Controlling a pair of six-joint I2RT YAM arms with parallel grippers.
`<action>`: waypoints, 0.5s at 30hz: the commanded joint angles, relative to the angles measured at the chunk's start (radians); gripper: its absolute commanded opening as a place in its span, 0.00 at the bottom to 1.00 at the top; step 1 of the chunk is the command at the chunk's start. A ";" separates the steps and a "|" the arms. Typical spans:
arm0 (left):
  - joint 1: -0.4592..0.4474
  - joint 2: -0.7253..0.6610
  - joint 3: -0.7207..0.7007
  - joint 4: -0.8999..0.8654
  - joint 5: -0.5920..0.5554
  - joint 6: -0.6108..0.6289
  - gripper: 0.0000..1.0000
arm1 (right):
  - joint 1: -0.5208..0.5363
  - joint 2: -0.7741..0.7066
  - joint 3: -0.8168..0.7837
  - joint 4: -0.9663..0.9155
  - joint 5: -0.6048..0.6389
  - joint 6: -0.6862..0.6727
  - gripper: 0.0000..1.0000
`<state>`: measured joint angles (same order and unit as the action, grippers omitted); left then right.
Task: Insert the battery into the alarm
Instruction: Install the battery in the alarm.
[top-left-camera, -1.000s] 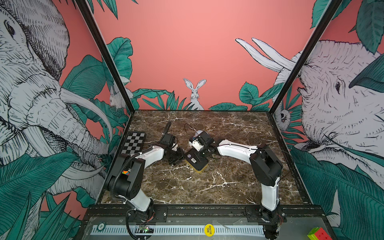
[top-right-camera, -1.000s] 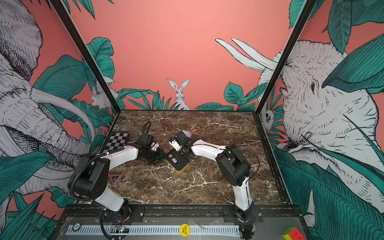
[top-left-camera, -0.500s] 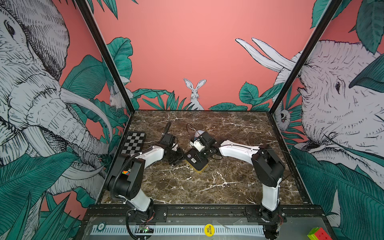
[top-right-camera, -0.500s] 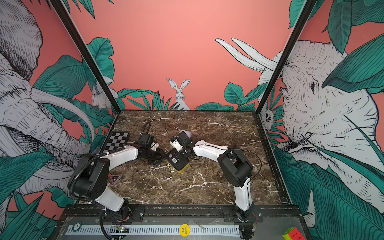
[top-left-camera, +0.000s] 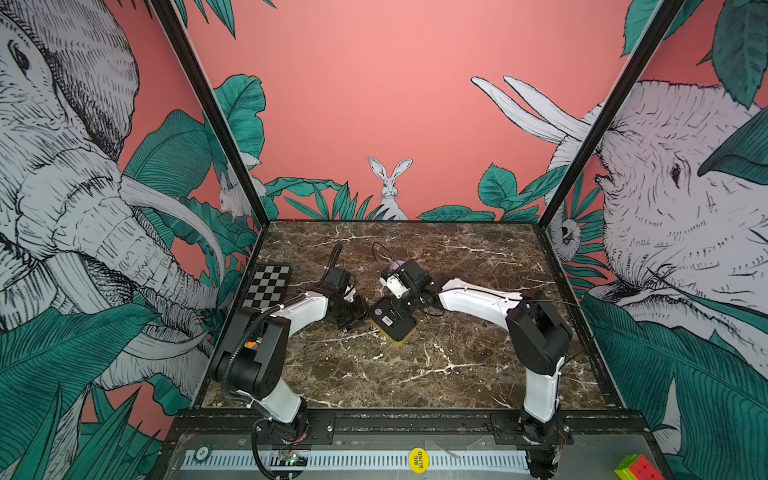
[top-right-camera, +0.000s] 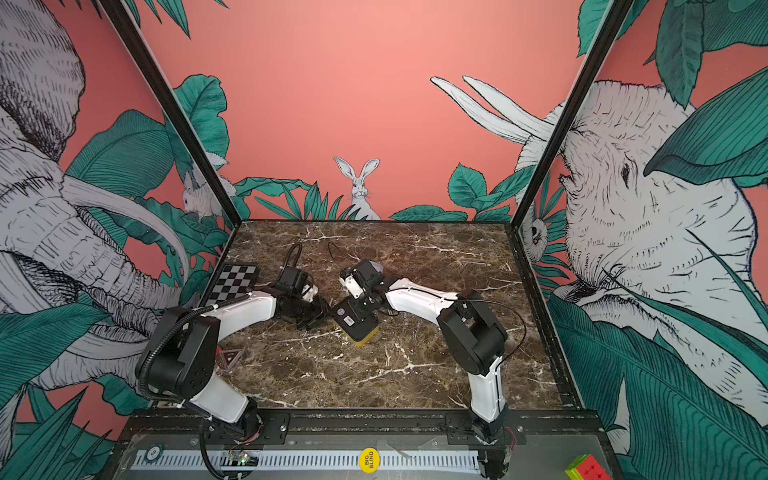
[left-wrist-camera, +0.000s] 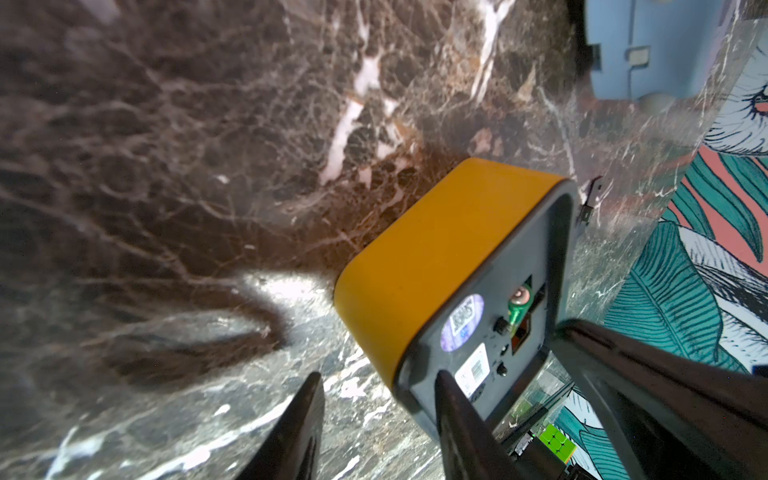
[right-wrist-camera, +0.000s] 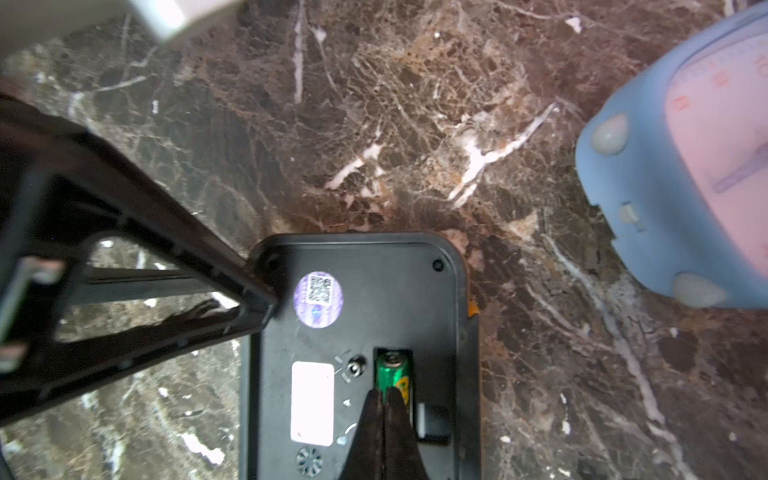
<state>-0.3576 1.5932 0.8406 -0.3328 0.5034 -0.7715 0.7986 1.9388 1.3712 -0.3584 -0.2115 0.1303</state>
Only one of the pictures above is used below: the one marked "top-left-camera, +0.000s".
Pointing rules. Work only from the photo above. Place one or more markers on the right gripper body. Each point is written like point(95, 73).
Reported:
point(413, 299)

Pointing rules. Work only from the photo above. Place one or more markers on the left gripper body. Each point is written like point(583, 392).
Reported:
point(350, 313)

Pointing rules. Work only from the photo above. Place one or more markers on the yellow alarm clock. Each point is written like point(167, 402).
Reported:
point(396, 322)

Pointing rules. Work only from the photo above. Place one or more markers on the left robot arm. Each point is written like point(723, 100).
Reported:
point(249, 361)

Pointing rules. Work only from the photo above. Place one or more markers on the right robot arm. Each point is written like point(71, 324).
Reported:
point(540, 336)

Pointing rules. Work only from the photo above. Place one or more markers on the checkerboard calibration card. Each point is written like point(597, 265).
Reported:
point(268, 285)

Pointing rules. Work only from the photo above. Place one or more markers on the small circuit board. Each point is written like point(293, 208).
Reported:
point(291, 460)

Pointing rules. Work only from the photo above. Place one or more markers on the yellow big blind chip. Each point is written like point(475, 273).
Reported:
point(418, 460)

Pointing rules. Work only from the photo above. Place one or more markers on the small round dial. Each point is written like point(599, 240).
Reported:
point(202, 453)

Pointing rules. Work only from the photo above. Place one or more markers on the colourful puzzle cube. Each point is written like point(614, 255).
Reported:
point(637, 467)

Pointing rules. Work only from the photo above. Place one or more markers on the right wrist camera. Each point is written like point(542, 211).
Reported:
point(405, 279)

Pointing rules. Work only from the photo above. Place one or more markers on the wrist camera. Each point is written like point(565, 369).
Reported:
point(405, 279)
point(336, 281)

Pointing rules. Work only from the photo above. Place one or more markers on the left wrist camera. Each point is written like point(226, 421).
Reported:
point(336, 281)

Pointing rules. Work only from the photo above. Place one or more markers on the white slotted cable duct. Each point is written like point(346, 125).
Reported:
point(340, 460)

